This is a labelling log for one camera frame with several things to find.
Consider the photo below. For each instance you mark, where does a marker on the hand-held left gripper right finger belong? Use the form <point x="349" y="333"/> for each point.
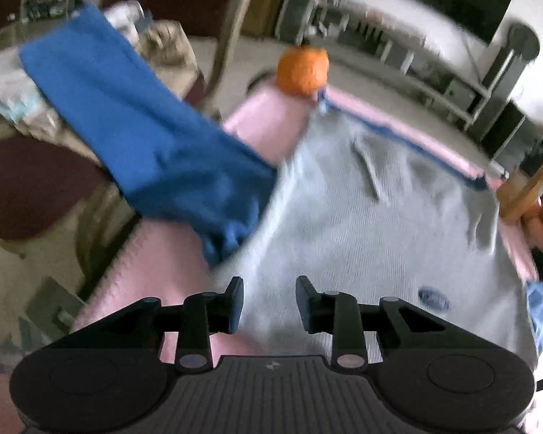
<point x="302" y="303"/>

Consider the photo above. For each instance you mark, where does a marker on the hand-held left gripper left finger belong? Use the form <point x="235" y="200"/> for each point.
<point x="235" y="305"/>

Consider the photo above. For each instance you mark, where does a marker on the grey shirt with blue sleeves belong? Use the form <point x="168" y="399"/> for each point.
<point x="366" y="235"/>

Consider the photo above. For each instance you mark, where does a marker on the pink blanket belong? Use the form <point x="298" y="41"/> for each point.
<point x="271" y="122"/>

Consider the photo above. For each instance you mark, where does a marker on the orange pumpkin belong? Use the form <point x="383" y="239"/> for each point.
<point x="303" y="70"/>

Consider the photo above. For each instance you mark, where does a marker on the white shelf unit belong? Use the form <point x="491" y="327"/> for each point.
<point x="416" y="68"/>

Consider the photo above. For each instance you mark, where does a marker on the grey standing speaker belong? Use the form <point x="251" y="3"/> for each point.
<point x="511" y="68"/>

